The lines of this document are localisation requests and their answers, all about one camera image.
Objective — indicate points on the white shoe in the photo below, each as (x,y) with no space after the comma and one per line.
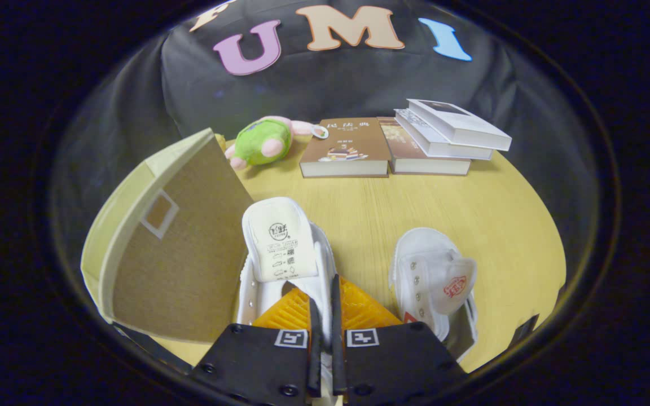
(280,248)
(432,276)

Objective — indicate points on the brown book with cake picture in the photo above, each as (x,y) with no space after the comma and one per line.
(347,148)

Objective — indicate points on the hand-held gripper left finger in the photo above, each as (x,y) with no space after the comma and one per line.
(314,338)

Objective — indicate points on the beige storage box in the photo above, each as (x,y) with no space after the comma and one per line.
(172,248)

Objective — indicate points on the grey-covered white book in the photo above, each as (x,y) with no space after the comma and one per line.
(438,141)

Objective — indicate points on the green plush toy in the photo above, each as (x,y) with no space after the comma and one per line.
(260,141)

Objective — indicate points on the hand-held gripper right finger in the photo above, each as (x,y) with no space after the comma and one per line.
(337,332)

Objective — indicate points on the black backdrop cloth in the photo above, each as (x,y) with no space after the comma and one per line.
(336,79)

